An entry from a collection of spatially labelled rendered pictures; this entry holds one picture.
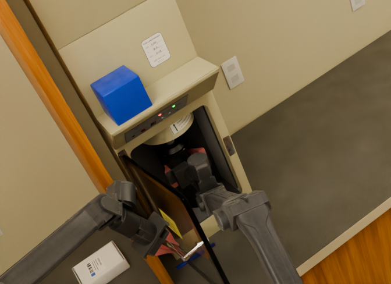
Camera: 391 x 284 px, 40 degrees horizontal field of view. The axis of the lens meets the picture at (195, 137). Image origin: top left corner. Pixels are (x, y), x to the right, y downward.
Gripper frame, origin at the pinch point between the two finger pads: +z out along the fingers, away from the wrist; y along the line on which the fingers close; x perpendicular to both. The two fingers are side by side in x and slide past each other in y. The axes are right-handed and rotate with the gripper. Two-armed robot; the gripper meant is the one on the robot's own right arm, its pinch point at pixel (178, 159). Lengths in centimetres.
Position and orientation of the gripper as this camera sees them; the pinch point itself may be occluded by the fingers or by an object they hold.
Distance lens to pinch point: 166.5
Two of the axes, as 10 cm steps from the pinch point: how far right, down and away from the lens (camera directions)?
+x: 3.3, 7.5, 5.7
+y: -8.2, 5.3, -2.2
